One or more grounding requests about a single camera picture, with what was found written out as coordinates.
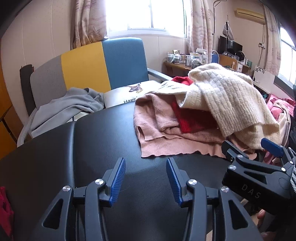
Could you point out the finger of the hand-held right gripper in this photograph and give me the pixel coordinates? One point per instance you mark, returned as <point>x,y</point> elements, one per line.
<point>271,148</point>
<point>252,185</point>

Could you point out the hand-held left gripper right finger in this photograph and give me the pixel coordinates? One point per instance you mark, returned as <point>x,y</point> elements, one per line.
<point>174,183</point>

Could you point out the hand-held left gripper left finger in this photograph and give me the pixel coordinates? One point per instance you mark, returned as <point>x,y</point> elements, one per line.
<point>116,183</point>

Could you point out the cream knit sweater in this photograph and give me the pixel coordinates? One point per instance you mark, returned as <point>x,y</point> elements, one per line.
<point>226,92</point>

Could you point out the person's right hand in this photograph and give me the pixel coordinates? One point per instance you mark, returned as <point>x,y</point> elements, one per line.
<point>260,217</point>

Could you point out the pink blanket pile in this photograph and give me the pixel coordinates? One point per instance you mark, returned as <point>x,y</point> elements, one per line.
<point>277,109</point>

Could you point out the pink knit sweater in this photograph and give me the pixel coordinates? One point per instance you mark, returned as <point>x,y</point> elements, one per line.
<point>157,120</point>

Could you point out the red knit sweater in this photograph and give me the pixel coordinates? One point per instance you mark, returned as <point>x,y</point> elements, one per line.
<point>194,120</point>

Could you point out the white floral paper box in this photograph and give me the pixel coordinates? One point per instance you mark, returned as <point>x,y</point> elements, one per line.
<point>263,75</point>

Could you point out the white deer print cushion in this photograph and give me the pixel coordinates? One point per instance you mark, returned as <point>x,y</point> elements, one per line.
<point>120,95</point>

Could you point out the small side window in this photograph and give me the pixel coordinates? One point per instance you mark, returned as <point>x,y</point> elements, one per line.
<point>286,58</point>

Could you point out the grey garment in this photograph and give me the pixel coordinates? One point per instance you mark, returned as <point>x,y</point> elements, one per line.
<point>62,109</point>

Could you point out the small desk fan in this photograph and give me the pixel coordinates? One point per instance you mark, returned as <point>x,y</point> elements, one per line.
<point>241,56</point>

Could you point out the pink floral curtain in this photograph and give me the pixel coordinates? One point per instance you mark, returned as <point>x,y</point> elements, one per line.
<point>200,34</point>
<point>272,46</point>
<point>90,23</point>

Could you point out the black monitor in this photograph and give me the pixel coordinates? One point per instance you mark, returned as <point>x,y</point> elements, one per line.
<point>223,45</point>

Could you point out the dark red cloth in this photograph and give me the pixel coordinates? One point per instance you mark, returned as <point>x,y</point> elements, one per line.
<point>5,208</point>

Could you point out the wooden desk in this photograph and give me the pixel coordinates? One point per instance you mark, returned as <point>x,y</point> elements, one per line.
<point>175,67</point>

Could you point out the grey yellow blue upholstered chair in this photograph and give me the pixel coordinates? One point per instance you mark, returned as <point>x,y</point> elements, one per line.
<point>83,67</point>

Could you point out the wooden wardrobe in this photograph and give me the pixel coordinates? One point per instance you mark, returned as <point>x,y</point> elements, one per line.
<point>7,129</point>

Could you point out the cluster of jars and boxes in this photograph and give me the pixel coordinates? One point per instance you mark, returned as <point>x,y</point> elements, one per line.
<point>178,59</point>

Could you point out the grey hanging bag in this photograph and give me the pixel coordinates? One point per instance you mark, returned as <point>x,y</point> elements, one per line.
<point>228,31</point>

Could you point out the metal stand pole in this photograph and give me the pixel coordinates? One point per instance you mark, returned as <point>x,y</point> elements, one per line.
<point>214,27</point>

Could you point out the large bright window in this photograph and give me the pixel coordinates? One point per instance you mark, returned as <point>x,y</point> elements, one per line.
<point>148,14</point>

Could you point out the wall air conditioner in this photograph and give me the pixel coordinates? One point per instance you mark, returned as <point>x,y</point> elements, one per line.
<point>249,15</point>

